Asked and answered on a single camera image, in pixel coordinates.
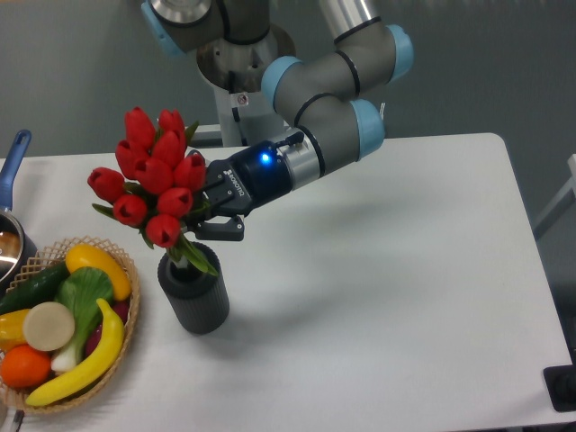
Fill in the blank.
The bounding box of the red tulip bouquet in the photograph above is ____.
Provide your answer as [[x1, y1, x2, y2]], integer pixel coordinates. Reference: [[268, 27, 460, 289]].
[[87, 107, 218, 275]]

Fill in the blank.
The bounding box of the beige round disc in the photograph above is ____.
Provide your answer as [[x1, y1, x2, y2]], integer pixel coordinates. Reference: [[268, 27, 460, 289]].
[[22, 301, 76, 352]]

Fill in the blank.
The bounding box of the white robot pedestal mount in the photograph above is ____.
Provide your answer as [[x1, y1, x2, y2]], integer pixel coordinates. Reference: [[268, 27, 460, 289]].
[[196, 23, 295, 147]]

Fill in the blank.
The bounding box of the black device at table edge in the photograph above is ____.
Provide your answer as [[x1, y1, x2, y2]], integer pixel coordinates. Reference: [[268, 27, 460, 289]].
[[543, 364, 575, 412]]

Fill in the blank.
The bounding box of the green bok choy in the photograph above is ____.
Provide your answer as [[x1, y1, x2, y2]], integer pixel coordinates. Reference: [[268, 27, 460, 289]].
[[51, 266, 113, 374]]

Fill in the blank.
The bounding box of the purple red vegetable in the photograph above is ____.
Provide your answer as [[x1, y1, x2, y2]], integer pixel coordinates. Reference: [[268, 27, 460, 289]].
[[84, 301, 130, 357]]

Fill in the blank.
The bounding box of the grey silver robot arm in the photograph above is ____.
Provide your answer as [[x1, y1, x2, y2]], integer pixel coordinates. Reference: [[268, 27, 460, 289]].
[[141, 1, 414, 241]]

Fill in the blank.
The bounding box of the dark grey ribbed vase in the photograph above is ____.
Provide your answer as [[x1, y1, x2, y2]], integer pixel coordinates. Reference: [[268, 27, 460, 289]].
[[157, 242, 230, 335]]

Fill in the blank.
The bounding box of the blue handled saucepan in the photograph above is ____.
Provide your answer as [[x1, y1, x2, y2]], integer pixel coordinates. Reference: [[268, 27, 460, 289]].
[[1, 130, 37, 296]]

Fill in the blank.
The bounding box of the yellow bell pepper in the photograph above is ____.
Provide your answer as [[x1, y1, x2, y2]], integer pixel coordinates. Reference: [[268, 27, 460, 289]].
[[0, 309, 30, 353]]

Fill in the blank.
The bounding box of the orange fruit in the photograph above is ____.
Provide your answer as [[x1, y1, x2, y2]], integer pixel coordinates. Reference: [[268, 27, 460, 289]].
[[1, 345, 51, 389]]

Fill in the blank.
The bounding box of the yellow banana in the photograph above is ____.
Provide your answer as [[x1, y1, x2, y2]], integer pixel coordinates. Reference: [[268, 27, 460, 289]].
[[25, 298, 124, 407]]

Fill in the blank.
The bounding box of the green cucumber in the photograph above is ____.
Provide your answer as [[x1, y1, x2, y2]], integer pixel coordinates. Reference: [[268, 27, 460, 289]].
[[1, 262, 69, 314]]

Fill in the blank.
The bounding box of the woven wicker basket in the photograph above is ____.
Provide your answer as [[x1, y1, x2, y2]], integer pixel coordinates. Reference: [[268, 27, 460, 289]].
[[1, 236, 140, 415]]

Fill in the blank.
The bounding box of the white furniture frame right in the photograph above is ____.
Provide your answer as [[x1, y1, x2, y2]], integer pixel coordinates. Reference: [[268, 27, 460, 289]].
[[532, 154, 575, 241]]

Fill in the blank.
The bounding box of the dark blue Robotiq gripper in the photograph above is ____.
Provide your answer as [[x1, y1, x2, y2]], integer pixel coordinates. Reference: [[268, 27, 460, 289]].
[[186, 130, 322, 241]]

